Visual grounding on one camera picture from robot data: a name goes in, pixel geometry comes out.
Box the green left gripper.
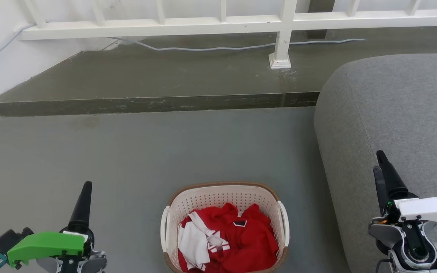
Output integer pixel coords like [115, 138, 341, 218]
[7, 181, 107, 273]

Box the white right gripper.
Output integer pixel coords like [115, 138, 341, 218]
[369, 151, 437, 249]

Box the cream perforated laundry basket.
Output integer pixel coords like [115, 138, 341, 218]
[160, 181, 290, 273]

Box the grey fabric sofa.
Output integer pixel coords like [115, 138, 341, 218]
[313, 52, 437, 273]

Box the white garment with red stripes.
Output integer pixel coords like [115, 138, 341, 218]
[178, 212, 230, 270]

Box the white metal railing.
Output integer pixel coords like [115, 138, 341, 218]
[17, 0, 437, 69]

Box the light grey floor cable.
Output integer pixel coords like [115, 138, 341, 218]
[108, 37, 369, 52]

